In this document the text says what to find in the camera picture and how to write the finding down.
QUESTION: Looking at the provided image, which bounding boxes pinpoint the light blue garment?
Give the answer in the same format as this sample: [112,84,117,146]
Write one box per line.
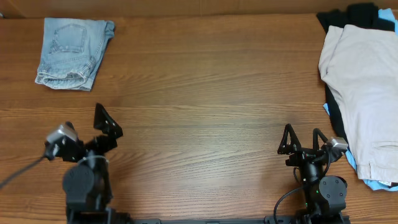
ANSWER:
[322,7,398,192]

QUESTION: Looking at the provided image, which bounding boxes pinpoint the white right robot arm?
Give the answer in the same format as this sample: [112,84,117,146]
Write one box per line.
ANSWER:
[272,124,350,224]

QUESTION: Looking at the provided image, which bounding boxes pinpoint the black garment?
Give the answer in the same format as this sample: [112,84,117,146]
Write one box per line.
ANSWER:
[316,2,397,142]

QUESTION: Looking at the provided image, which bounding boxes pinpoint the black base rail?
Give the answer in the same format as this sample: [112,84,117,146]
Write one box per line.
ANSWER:
[129,216,351,224]

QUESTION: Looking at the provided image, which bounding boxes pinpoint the brown cardboard back panel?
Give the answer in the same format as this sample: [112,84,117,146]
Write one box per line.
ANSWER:
[0,0,398,19]

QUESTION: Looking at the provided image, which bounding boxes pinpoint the beige folded garment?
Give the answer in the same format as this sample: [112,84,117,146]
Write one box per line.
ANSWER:
[318,25,397,182]

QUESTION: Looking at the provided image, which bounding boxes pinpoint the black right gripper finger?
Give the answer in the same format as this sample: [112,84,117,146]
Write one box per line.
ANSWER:
[313,128,328,151]
[277,123,302,155]

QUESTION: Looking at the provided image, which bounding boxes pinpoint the light blue denim shorts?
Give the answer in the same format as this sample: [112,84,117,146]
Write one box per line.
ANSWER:
[35,17,115,91]

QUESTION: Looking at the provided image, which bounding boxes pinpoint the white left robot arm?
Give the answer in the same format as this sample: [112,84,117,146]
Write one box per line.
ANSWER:
[60,103,133,224]

